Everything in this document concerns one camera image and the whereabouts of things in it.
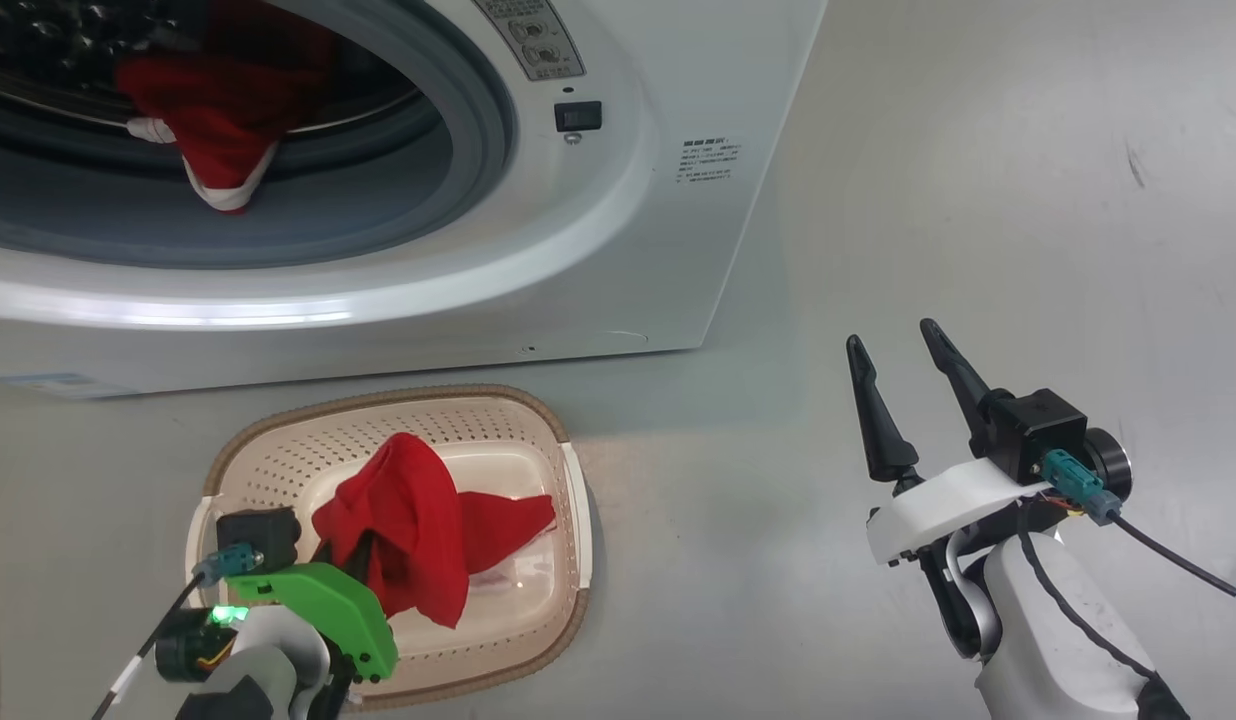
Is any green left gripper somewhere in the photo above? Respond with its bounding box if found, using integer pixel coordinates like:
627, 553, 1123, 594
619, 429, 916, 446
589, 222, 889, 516
226, 532, 399, 683

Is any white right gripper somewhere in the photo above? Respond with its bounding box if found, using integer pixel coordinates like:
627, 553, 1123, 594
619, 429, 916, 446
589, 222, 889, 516
846, 318, 1054, 569

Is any red garment with white trim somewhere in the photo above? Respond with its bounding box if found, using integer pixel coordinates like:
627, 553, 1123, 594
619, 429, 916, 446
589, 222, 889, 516
116, 0, 339, 214

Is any cream perforated laundry basket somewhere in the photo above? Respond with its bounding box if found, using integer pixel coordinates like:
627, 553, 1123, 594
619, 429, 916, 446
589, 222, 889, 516
185, 385, 591, 711

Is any white washing machine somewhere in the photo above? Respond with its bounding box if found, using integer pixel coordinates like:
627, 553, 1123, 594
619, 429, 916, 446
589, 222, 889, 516
0, 0, 829, 401

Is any grey instruction sticker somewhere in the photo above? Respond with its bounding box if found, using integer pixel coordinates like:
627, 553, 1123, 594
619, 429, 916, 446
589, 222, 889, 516
473, 0, 586, 81

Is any left teal-plug camera cable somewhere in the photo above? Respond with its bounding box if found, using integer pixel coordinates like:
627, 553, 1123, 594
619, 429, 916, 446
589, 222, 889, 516
90, 543, 257, 720

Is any teal-plug camera cable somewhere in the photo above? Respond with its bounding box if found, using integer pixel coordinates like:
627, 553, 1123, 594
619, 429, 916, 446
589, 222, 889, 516
1040, 450, 1236, 606
90, 543, 257, 720

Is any right teal-plug camera cable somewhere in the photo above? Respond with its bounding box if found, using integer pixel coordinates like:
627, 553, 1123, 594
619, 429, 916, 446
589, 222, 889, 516
1040, 450, 1236, 606

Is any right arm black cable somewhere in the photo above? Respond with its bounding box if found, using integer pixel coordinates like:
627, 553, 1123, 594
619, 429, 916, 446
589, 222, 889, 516
1016, 500, 1164, 691

